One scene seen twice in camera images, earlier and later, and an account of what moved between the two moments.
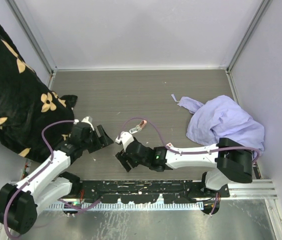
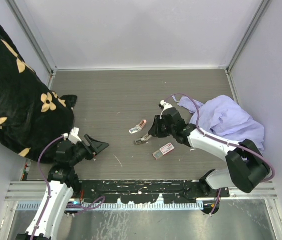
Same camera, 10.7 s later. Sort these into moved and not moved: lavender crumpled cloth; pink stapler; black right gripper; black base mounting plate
Moved: black right gripper
Not moved: pink stapler; lavender crumpled cloth; black base mounting plate
